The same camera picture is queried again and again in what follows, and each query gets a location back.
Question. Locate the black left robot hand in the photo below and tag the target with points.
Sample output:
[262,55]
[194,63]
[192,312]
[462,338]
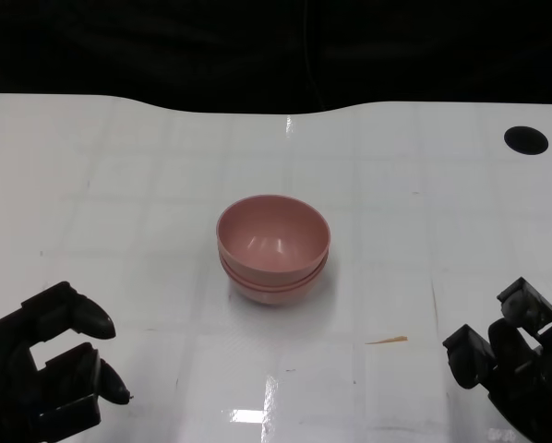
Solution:
[8,378]

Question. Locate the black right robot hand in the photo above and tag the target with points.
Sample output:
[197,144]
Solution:
[534,378]

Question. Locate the pink plastic bowl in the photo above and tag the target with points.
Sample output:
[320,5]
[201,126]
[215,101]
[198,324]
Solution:
[273,288]
[271,240]
[273,299]

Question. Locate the black round table grommet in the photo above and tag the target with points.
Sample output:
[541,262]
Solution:
[525,140]

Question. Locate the black cloth drape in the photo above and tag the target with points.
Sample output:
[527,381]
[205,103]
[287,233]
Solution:
[211,46]

